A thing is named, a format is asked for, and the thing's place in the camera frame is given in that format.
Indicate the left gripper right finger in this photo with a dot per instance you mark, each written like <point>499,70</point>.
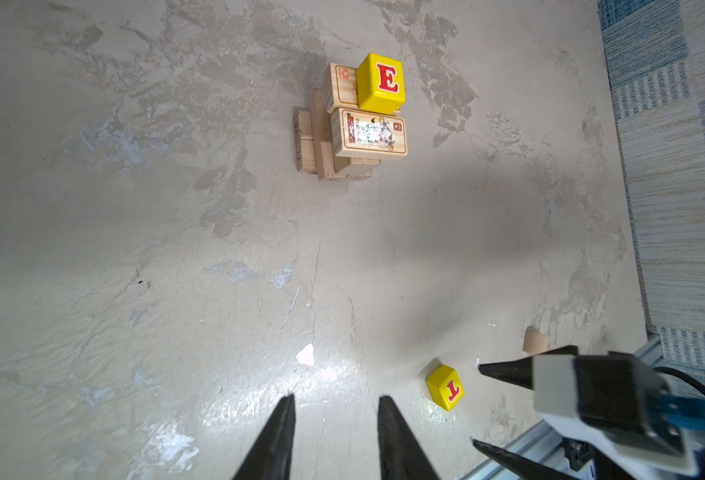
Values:
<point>401,456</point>

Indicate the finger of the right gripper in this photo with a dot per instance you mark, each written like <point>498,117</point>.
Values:
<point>523,467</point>
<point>530,373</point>

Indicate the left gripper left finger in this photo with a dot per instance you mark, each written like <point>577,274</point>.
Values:
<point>271,455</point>

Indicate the small wood cylinder block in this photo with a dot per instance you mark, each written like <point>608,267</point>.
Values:
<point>536,342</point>

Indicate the small yellow block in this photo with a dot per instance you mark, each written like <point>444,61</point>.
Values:
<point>445,387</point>

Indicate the light wood block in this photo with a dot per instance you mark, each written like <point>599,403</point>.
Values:
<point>320,120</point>

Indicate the patterned wood block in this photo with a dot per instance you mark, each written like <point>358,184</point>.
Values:
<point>340,87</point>
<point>361,134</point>

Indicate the yellow letter cube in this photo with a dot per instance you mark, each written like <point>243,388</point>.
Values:
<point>381,85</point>

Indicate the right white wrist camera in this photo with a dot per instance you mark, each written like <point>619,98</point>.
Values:
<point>626,410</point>

